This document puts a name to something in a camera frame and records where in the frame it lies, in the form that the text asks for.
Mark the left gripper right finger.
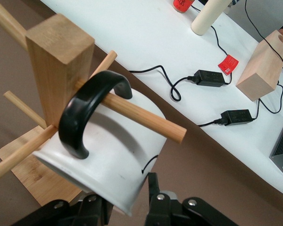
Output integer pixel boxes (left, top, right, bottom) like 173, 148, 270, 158
145, 172, 236, 226

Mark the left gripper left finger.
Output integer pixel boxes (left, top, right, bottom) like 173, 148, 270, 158
13, 195, 114, 226

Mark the white smiley mug black handle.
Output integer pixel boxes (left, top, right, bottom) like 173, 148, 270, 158
32, 70, 168, 217

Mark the black power adapter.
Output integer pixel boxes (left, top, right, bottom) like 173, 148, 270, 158
220, 109, 255, 127
193, 69, 226, 88

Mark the wooden mug tree stand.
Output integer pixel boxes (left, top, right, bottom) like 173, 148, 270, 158
0, 0, 187, 208

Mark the red paper tag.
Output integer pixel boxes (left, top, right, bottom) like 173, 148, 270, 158
217, 54, 239, 76

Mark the wooden block with hole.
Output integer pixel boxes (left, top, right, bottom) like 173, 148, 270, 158
235, 29, 283, 102

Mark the cream cylinder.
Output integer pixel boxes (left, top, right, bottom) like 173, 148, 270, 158
191, 0, 232, 36

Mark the red can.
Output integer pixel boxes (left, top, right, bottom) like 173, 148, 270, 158
173, 0, 194, 14

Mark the black adapter cable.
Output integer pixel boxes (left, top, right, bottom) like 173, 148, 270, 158
128, 65, 195, 102
252, 81, 283, 121
198, 119, 222, 128

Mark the black thin cable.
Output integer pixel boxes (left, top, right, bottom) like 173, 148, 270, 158
244, 0, 283, 64
190, 4, 233, 85

